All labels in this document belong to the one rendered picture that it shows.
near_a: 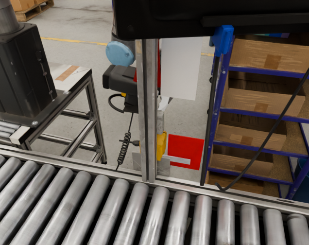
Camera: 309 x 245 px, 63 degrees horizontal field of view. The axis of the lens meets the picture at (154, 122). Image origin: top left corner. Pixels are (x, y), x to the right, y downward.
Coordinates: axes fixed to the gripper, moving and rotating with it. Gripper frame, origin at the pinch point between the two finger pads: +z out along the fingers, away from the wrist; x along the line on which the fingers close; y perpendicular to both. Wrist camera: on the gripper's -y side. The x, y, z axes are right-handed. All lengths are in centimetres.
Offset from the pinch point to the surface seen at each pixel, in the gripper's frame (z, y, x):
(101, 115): -44, 147, 50
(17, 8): -234, 273, 263
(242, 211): 20.7, 8.3, -29.9
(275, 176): -3, 63, -66
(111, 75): -2.9, -11.5, 12.3
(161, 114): 2.0, -4.8, -1.6
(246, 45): -37.2, 10.2, -27.0
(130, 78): -2.9, -11.8, 7.5
